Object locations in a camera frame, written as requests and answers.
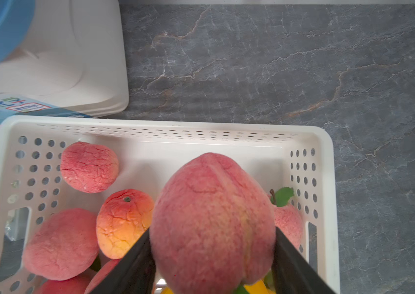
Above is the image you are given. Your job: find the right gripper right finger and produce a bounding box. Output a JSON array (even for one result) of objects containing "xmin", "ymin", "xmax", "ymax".
[{"xmin": 271, "ymin": 227, "xmax": 335, "ymax": 294}]

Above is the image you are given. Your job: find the pink peach second row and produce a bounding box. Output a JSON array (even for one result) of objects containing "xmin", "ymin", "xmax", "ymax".
[{"xmin": 85, "ymin": 259, "xmax": 120, "ymax": 294}]

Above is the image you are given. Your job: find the pink peach top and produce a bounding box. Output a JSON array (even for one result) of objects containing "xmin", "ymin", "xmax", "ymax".
[{"xmin": 35, "ymin": 276, "xmax": 91, "ymax": 294}]

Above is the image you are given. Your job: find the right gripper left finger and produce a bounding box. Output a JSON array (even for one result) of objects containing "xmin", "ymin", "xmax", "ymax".
[{"xmin": 91, "ymin": 230, "xmax": 156, "ymax": 294}]

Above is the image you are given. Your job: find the white perforated plastic basket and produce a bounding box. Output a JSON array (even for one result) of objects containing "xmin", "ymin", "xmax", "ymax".
[{"xmin": 0, "ymin": 116, "xmax": 340, "ymax": 294}]

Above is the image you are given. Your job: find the orange pink peach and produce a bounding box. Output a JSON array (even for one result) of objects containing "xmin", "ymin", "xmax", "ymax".
[{"xmin": 96, "ymin": 189, "xmax": 154, "ymax": 260}]

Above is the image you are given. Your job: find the blue lid storage box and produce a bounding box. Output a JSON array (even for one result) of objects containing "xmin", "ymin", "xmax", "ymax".
[{"xmin": 0, "ymin": 1, "xmax": 129, "ymax": 124}]

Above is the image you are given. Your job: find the yellow peach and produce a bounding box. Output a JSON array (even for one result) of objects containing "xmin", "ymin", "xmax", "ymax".
[
  {"xmin": 233, "ymin": 280, "xmax": 276, "ymax": 294},
  {"xmin": 161, "ymin": 287, "xmax": 174, "ymax": 294}
]

